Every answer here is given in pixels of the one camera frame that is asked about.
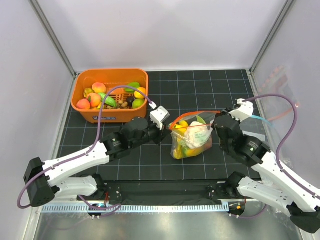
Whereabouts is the yellow lemon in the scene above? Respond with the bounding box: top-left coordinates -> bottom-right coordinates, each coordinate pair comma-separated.
134,87 -> 146,100

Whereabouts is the brown nuts pile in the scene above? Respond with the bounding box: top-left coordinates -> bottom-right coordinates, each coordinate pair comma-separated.
106,100 -> 130,110

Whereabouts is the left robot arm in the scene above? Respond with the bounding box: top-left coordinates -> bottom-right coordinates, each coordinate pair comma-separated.
22,114 -> 170,208

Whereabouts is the blue zipper clear bag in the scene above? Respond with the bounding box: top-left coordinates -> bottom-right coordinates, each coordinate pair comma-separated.
240,108 -> 275,148

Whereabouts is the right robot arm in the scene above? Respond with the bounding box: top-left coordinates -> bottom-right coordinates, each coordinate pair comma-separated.
211,112 -> 320,234

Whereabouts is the peach front left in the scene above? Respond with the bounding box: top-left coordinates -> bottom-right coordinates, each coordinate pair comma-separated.
76,98 -> 91,110

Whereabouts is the green cucumber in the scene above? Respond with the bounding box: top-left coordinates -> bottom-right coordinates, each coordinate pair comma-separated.
98,92 -> 117,107

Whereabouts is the green lime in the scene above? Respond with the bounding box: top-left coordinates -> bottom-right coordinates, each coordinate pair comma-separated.
131,99 -> 145,109

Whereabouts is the yellow star fruit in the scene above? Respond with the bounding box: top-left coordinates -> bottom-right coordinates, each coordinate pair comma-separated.
83,88 -> 94,99

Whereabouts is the black grid mat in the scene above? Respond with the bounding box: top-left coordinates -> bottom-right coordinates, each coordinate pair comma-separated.
55,69 -> 260,181

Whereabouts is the dark purple fruit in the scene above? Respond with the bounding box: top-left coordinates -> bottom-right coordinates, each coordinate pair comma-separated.
126,96 -> 136,108

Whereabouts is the red zipper clear bag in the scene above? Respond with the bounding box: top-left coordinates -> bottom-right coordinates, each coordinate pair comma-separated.
168,110 -> 220,160

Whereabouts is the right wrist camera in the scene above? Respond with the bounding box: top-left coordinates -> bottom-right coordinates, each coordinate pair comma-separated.
228,98 -> 254,123

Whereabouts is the green star fruit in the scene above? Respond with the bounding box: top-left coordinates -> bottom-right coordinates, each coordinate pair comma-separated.
124,81 -> 141,93

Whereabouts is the cauliflower toy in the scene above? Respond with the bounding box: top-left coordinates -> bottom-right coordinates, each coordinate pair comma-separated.
184,121 -> 212,149

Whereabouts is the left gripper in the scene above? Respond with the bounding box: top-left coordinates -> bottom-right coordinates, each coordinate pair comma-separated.
129,114 -> 171,149

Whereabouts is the peach upper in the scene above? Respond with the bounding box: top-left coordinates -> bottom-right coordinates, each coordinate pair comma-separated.
91,82 -> 107,94

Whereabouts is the peach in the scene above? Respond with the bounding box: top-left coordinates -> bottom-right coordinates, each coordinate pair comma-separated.
76,98 -> 91,110
91,82 -> 107,94
86,93 -> 101,108

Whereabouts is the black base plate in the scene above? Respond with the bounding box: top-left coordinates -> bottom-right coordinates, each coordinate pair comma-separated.
84,179 -> 244,206

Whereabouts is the peach middle left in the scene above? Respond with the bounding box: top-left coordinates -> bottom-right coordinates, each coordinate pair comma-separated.
86,93 -> 101,108

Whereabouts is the orange plastic bin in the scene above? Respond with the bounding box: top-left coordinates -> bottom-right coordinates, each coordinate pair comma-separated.
71,68 -> 149,124

